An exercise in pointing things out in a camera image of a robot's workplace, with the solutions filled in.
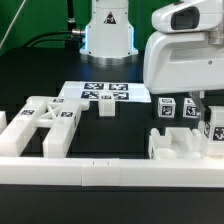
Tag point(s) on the white chair seat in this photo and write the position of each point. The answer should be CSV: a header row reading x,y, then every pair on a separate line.
x,y
176,143

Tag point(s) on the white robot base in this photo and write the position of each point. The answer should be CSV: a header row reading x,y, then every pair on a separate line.
x,y
109,36

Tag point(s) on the white obstacle fence wall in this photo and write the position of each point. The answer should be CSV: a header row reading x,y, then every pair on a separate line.
x,y
205,173

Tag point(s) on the white chair back frame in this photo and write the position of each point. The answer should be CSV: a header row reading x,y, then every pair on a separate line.
x,y
60,115

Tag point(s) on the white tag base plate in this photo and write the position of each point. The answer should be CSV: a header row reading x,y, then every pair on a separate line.
x,y
123,92

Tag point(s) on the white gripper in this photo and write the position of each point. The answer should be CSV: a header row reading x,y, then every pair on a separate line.
x,y
183,62

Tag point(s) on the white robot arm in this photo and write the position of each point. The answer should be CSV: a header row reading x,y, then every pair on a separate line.
x,y
218,33

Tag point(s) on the white chair nut peg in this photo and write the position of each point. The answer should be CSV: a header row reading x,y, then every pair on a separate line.
x,y
106,105

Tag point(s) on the white part at left edge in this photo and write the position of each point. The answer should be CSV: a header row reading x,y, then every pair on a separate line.
x,y
3,122

